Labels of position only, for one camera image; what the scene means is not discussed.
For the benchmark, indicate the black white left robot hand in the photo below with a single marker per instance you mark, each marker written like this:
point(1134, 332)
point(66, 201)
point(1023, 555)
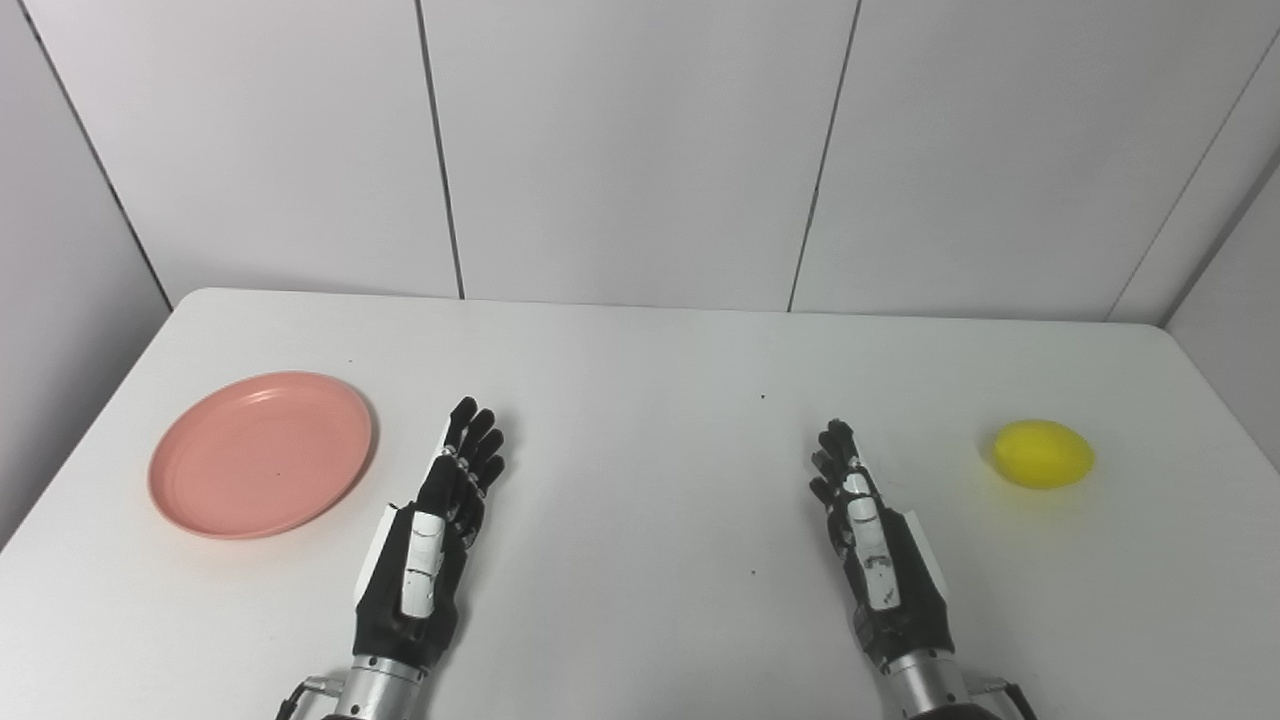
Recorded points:
point(415, 590)

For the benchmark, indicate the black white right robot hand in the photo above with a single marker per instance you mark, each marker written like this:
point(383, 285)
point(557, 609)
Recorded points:
point(895, 600)

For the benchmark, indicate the pink plastic plate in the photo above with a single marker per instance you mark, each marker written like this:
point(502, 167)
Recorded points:
point(260, 455)

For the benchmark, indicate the yellow lemon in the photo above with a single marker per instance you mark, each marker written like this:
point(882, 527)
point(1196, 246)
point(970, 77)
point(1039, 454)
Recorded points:
point(1042, 455)

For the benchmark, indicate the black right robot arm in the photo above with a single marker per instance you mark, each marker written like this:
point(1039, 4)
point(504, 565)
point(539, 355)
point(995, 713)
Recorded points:
point(930, 690)

